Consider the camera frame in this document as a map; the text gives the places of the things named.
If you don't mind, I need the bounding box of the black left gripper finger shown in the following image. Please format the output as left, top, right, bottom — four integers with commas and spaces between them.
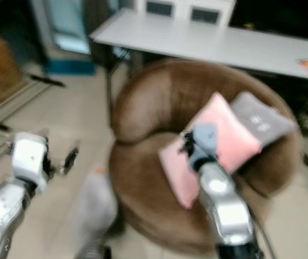
62, 144, 81, 175

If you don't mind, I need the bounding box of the pink square pillow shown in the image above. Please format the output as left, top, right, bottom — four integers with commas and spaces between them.
158, 91, 264, 210

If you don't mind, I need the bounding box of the plain light grey pillow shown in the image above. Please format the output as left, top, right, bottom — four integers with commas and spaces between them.
69, 169, 118, 259

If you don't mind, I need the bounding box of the round brown velvet sofa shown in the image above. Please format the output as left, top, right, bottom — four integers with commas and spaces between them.
109, 58, 307, 255

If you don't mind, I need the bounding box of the grey pillow with white print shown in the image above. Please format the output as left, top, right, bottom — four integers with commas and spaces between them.
229, 90, 298, 146

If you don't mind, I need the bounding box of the short black stand foot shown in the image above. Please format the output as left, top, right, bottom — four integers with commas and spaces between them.
29, 74, 66, 88

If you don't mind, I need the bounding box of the long white table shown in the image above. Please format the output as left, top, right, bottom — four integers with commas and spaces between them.
89, 8, 308, 128

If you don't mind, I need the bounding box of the white appliance with blue base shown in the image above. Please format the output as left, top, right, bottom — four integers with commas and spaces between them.
29, 0, 96, 76

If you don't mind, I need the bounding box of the white cabinet with dark panels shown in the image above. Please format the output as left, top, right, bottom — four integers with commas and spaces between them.
131, 0, 237, 27

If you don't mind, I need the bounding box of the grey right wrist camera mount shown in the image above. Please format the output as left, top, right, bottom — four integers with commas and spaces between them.
191, 124, 220, 163

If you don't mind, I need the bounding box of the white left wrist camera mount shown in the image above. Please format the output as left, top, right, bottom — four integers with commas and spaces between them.
11, 132, 50, 188

